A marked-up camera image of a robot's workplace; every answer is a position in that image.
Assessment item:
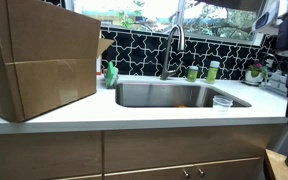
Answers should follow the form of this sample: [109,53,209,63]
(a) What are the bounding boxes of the brushed steel gooseneck faucet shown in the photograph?
[159,23,186,81]

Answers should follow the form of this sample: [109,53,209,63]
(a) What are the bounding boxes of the large brown cardboard box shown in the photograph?
[0,0,112,122]

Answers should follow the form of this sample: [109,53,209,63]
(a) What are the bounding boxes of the short green soap bottle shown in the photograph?
[187,66,198,82]

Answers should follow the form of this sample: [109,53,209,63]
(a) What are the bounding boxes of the clear plastic cup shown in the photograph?
[213,95,233,112]

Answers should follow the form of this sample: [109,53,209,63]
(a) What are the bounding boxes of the potted plant white pot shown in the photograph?
[245,62,266,84]

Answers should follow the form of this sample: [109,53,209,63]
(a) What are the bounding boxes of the stainless steel sink basin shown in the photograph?
[115,82,250,108]

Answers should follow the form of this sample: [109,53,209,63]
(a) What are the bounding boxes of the wooden lower cabinet doors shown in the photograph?
[0,124,283,180]

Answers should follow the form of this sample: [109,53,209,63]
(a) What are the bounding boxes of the tall green pump soap bottle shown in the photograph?
[206,61,220,84]

